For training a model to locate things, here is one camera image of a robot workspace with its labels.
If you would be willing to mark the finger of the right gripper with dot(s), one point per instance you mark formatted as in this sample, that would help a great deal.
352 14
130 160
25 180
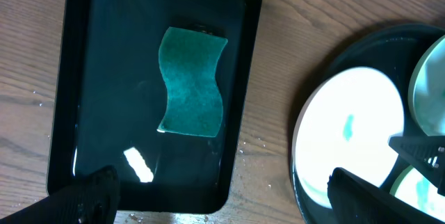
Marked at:
425 153

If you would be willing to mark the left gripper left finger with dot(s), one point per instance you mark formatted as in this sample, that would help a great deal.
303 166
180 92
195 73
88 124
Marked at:
91 200

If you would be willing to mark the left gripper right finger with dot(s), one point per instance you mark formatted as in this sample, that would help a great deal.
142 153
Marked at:
354 200

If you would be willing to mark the mint green plate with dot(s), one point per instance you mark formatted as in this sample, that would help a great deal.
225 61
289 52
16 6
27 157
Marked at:
414 189
426 90

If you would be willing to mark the white plate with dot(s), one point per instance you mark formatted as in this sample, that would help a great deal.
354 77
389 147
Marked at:
347 122

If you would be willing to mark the green yellow sponge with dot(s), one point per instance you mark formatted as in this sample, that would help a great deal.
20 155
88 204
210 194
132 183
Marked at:
188 62

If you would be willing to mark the black rectangular tray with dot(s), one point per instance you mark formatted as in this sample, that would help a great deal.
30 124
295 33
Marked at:
110 99

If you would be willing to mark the round black tray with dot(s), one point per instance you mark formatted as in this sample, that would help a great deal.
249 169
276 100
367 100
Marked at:
394 51

